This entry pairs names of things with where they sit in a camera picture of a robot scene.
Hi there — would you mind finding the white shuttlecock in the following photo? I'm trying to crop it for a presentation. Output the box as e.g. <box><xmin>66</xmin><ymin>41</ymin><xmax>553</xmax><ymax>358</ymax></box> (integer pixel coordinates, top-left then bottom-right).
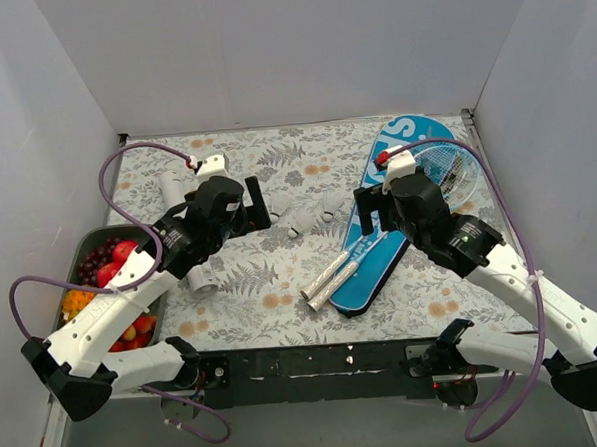
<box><xmin>321</xmin><ymin>191</ymin><xmax>343</xmax><ymax>223</ymax></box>
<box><xmin>287</xmin><ymin>209</ymin><xmax>314</xmax><ymax>239</ymax></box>
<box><xmin>267</xmin><ymin>192</ymin><xmax>291</xmax><ymax>224</ymax></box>

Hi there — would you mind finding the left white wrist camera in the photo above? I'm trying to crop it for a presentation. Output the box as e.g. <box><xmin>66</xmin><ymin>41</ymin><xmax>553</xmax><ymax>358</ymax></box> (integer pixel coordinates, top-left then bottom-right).
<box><xmin>185</xmin><ymin>153</ymin><xmax>230</xmax><ymax>184</ymax></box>

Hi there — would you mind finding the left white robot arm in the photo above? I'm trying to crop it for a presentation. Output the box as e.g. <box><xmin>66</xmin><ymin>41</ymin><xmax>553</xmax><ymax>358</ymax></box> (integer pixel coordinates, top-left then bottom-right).
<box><xmin>21</xmin><ymin>176</ymin><xmax>271</xmax><ymax>421</ymax></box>

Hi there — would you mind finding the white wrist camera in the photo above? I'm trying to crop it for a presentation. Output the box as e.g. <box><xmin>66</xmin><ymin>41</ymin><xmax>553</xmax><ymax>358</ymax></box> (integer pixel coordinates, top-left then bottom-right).
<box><xmin>185</xmin><ymin>153</ymin><xmax>230</xmax><ymax>184</ymax></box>
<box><xmin>375</xmin><ymin>148</ymin><xmax>417</xmax><ymax>182</ymax></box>

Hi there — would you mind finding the small red-yellow fruit bunch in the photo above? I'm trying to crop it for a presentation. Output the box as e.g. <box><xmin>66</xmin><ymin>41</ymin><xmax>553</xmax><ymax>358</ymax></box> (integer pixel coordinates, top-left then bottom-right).
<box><xmin>109</xmin><ymin>314</ymin><xmax>157</xmax><ymax>353</ymax></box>

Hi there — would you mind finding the blue racket bag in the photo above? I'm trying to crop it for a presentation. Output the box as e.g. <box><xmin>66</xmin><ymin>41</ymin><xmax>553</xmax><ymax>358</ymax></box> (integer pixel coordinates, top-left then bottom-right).
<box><xmin>329</xmin><ymin>114</ymin><xmax>454</xmax><ymax>318</ymax></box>

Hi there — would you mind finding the dark grape bunch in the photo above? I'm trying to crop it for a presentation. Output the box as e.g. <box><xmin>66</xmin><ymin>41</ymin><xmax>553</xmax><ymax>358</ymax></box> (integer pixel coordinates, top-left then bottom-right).
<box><xmin>76</xmin><ymin>237</ymin><xmax>121</xmax><ymax>287</ymax></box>

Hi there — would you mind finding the red apple upper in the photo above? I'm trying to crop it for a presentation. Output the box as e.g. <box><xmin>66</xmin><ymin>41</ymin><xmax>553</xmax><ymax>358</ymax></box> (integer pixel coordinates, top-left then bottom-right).
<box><xmin>112</xmin><ymin>239</ymin><xmax>137</xmax><ymax>264</ymax></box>

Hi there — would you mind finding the floral tablecloth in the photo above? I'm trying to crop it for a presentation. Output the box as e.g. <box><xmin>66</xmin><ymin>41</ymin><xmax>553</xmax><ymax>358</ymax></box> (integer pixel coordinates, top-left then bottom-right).
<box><xmin>101</xmin><ymin>110</ymin><xmax>537</xmax><ymax>356</ymax></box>

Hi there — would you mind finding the red apple lower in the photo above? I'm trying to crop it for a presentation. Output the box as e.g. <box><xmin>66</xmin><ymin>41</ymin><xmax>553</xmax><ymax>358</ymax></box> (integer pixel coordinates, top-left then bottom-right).
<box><xmin>96</xmin><ymin>262</ymin><xmax>122</xmax><ymax>288</ymax></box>

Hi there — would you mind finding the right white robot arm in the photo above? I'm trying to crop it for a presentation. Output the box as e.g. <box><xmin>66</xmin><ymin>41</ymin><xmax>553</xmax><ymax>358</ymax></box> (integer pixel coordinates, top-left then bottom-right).
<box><xmin>354</xmin><ymin>171</ymin><xmax>597</xmax><ymax>411</ymax></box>

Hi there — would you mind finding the blue badminton racket lower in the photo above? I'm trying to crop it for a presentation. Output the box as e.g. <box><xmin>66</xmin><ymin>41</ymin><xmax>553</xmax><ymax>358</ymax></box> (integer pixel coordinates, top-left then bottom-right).
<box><xmin>300</xmin><ymin>143</ymin><xmax>482</xmax><ymax>314</ymax></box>

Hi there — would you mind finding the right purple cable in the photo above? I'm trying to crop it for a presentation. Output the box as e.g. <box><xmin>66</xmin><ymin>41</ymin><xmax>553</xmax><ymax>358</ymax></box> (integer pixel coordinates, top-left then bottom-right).
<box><xmin>379</xmin><ymin>131</ymin><xmax>552</xmax><ymax>447</ymax></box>

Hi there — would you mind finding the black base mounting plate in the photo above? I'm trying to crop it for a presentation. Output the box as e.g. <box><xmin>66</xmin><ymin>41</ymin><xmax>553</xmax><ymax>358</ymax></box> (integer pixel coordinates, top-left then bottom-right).
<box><xmin>157</xmin><ymin>335</ymin><xmax>489</xmax><ymax>423</ymax></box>

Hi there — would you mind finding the blue badminton racket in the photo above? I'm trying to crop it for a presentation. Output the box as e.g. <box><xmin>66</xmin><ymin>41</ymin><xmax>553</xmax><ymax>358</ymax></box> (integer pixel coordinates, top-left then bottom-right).
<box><xmin>300</xmin><ymin>143</ymin><xmax>482</xmax><ymax>314</ymax></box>
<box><xmin>300</xmin><ymin>141</ymin><xmax>481</xmax><ymax>311</ymax></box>

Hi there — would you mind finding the blue badminton racket upper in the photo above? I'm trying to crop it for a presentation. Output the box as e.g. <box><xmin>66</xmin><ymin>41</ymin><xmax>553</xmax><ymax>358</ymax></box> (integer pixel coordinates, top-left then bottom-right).
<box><xmin>300</xmin><ymin>141</ymin><xmax>481</xmax><ymax>311</ymax></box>

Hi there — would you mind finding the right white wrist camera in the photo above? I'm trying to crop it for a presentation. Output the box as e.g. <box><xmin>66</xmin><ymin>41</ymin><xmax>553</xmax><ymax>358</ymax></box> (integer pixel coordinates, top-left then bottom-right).
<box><xmin>375</xmin><ymin>148</ymin><xmax>417</xmax><ymax>182</ymax></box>

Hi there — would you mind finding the grey fruit tray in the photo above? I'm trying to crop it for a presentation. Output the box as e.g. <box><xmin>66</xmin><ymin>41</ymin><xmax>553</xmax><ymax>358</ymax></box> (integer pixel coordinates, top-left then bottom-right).
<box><xmin>47</xmin><ymin>224</ymin><xmax>174</xmax><ymax>372</ymax></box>

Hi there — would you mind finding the white shuttlecock tube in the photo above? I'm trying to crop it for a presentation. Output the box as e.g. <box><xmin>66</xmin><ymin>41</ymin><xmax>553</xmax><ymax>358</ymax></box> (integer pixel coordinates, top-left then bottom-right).
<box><xmin>156</xmin><ymin>168</ymin><xmax>218</xmax><ymax>301</ymax></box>

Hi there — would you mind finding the orange flower decoration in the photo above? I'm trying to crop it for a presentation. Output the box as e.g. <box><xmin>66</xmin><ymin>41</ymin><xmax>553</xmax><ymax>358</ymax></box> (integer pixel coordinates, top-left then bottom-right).
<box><xmin>61</xmin><ymin>289</ymin><xmax>96</xmax><ymax>321</ymax></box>

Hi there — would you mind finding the red apple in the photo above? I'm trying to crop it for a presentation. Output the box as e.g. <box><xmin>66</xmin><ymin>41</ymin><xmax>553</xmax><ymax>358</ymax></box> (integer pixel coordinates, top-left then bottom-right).
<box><xmin>112</xmin><ymin>239</ymin><xmax>137</xmax><ymax>264</ymax></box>
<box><xmin>96</xmin><ymin>262</ymin><xmax>122</xmax><ymax>288</ymax></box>

